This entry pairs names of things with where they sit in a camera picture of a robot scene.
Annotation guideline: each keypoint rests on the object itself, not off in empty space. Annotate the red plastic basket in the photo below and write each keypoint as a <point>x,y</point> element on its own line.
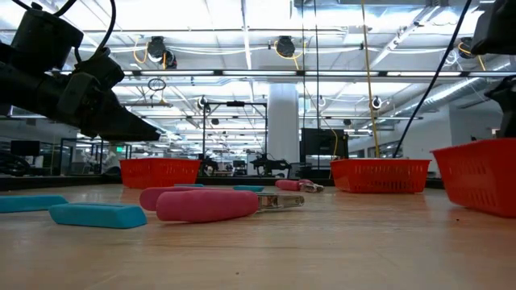
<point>161,173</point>
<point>479,177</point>
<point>379,177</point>

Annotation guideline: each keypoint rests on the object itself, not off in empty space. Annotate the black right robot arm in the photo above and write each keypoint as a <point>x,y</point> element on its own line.
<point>500,28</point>

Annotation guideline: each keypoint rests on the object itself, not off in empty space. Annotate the white column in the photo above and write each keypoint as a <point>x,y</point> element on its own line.
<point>283,121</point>

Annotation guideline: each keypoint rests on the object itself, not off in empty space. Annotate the blue eraser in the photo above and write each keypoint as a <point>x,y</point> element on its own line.
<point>189,185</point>
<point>96,216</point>
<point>28,203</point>
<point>248,188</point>

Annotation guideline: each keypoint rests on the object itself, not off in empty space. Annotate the silver ventilation duct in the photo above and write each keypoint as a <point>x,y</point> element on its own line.
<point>451,94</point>

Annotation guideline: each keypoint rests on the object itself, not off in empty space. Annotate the black background robot arm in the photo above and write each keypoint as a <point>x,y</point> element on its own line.
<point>268,164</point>

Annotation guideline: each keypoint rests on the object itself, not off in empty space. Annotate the black background frame stand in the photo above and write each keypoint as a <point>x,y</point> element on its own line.
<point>235,104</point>

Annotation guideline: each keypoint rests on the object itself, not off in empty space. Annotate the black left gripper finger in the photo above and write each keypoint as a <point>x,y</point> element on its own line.
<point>125,129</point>

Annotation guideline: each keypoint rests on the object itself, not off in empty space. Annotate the black monitor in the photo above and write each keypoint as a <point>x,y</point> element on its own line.
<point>25,148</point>

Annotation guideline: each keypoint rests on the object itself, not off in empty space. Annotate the black perforated computer case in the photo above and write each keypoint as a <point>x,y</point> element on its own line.
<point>322,147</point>

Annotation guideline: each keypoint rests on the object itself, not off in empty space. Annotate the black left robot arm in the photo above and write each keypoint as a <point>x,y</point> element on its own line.
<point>24,92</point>

